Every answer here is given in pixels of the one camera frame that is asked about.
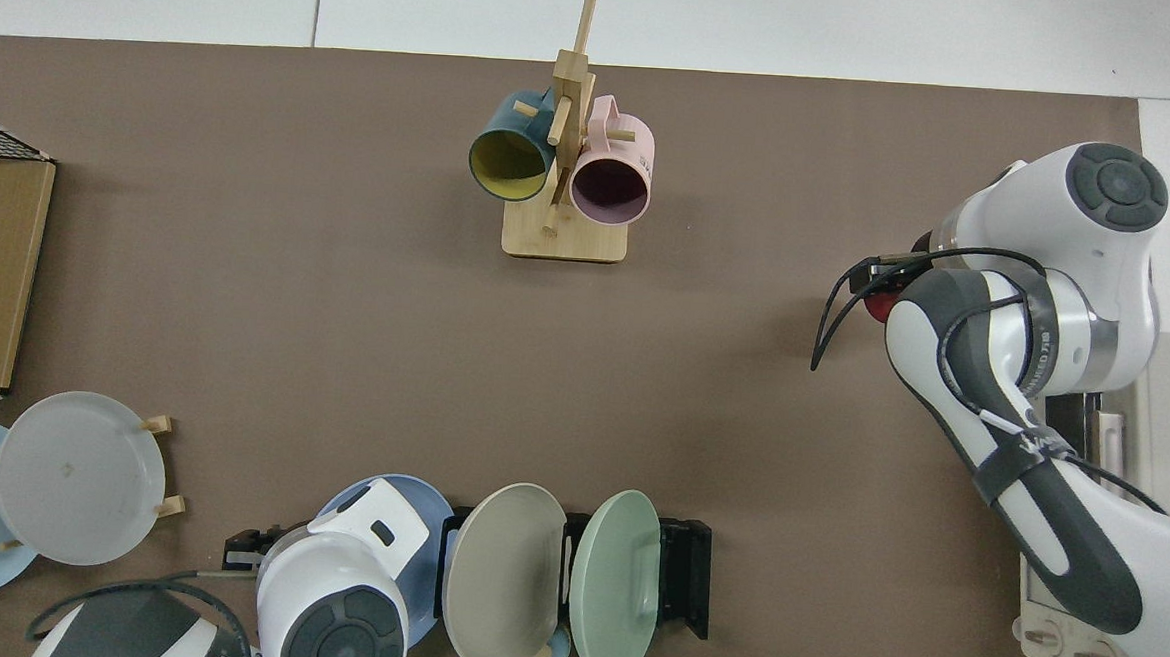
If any beige plate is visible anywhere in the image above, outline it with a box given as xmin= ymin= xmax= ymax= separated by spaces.
xmin=439 ymin=479 xmax=571 ymax=657

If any black dish rack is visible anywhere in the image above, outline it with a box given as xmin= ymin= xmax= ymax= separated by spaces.
xmin=434 ymin=504 xmax=715 ymax=642

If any dark blue cup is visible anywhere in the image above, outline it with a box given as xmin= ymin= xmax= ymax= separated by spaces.
xmin=466 ymin=84 xmax=564 ymax=206

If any grey plate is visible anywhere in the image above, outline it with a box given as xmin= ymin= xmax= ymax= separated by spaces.
xmin=0 ymin=387 xmax=172 ymax=572

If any pale green plate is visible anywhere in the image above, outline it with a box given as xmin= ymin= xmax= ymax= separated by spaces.
xmin=566 ymin=486 xmax=667 ymax=657

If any brown table cloth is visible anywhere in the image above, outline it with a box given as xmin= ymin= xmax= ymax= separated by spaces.
xmin=0 ymin=32 xmax=1170 ymax=657

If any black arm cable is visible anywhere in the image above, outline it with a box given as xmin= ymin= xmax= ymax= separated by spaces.
xmin=803 ymin=238 xmax=1170 ymax=516
xmin=25 ymin=560 xmax=261 ymax=657

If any pink cup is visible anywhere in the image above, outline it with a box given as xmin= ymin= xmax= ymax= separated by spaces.
xmin=566 ymin=93 xmax=659 ymax=230

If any wooden cup stand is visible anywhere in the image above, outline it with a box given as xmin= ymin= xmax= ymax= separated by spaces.
xmin=501 ymin=0 xmax=642 ymax=266

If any wooden plate rack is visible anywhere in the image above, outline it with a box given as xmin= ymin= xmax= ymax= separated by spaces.
xmin=0 ymin=405 xmax=192 ymax=562

